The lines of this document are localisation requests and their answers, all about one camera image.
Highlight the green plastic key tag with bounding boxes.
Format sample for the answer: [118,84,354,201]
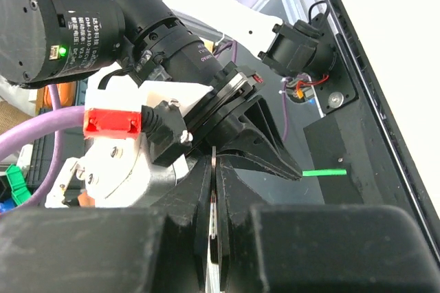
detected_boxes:
[302,169,347,177]

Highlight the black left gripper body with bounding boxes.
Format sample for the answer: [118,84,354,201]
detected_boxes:
[184,61,264,149]

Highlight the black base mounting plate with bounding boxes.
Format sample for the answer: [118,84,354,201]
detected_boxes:
[305,0,439,245]

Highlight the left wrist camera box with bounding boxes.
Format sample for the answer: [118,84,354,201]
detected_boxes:
[45,82,212,208]

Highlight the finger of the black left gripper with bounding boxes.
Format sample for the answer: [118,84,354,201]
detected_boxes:
[206,95,303,180]

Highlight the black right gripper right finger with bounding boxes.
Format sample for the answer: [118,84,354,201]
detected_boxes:
[216,158,439,292]

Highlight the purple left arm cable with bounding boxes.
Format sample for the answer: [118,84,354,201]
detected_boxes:
[0,85,87,204]

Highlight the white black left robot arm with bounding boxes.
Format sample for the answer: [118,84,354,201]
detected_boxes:
[1,0,304,180]

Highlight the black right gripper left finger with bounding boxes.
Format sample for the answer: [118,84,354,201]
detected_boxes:
[1,157,212,292]

